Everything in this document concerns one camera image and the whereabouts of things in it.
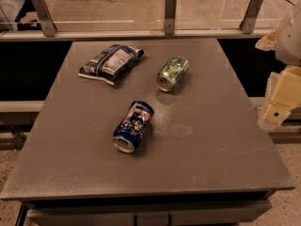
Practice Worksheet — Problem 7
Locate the metal rail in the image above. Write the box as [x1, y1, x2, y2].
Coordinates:
[0, 28, 270, 42]

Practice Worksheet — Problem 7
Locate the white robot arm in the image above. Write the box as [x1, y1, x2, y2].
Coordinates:
[255, 2, 301, 130]

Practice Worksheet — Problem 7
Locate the blue chip bag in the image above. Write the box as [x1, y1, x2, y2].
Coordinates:
[78, 44, 144, 85]

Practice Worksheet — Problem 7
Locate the left metal bracket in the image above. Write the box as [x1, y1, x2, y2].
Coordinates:
[31, 0, 56, 37]

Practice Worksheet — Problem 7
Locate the green soda can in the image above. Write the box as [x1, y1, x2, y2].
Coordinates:
[156, 56, 189, 92]

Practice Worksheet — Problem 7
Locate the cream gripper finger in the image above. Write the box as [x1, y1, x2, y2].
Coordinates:
[255, 27, 278, 51]
[261, 66, 301, 126]

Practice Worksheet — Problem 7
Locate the blue soda can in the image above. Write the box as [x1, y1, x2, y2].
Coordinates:
[113, 100, 154, 153]

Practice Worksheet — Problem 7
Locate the clear glass panel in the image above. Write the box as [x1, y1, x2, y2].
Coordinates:
[0, 0, 301, 33]

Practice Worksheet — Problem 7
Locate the middle metal bracket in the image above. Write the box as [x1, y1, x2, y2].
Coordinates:
[164, 0, 177, 35]

